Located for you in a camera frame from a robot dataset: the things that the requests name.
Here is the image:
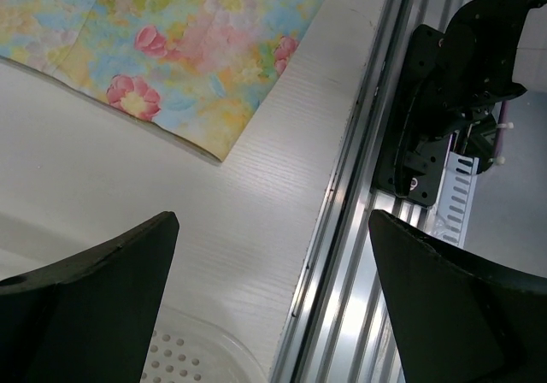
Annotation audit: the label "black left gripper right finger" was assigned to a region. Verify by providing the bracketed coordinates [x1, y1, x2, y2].
[368, 209, 546, 382]

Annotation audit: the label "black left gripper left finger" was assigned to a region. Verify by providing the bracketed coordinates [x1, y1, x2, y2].
[1, 212, 179, 382]

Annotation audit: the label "floral pastel skirt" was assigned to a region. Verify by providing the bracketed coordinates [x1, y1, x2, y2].
[1, 0, 325, 160]

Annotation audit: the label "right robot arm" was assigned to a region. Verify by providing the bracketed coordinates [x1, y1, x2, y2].
[401, 0, 546, 146]

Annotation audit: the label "white perforated plastic basket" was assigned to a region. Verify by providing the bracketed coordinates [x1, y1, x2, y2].
[140, 305, 268, 383]

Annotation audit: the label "white slotted cable duct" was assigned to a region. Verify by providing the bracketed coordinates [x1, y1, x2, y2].
[431, 151, 479, 249]

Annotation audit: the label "aluminium rail frame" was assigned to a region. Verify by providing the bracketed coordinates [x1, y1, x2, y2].
[270, 0, 462, 382]

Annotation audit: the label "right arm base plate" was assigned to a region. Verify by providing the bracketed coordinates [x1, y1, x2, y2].
[373, 24, 450, 208]

